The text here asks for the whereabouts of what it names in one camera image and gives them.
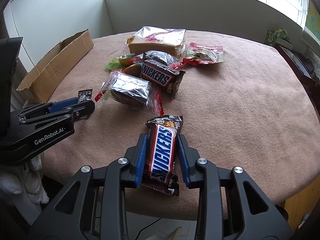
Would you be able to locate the green tissue box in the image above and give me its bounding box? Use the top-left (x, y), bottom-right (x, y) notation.
top-left (264, 28), bottom-right (289, 47)

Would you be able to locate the green candy packet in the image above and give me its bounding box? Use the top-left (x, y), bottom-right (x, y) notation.
top-left (104, 57), bottom-right (123, 71)

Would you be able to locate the packaged sliced bread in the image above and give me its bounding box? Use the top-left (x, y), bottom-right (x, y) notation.
top-left (126, 26), bottom-right (186, 59)

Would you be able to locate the Snickers bar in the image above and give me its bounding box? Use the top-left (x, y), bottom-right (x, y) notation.
top-left (142, 115), bottom-right (183, 196)
top-left (142, 60), bottom-right (185, 99)

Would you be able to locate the white cloth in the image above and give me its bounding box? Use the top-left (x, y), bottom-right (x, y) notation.
top-left (1, 155), bottom-right (49, 204)

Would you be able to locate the chocolate cake clear wrapper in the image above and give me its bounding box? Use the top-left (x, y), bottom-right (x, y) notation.
top-left (94, 70), bottom-right (164, 116)

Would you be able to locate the pink tablecloth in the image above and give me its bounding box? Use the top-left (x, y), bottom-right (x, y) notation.
top-left (43, 30), bottom-right (319, 203)

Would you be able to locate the colourful jelly cup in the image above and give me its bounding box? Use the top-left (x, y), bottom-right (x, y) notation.
top-left (116, 54), bottom-right (143, 77)

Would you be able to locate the brown cardboard box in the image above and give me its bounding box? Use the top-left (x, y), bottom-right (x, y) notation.
top-left (16, 29), bottom-right (94, 103)

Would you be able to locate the red white snack pouch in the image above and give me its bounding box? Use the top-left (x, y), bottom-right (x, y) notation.
top-left (182, 42), bottom-right (224, 66)

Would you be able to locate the small black snack packet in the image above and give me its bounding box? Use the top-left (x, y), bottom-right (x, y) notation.
top-left (78, 89), bottom-right (93, 103)

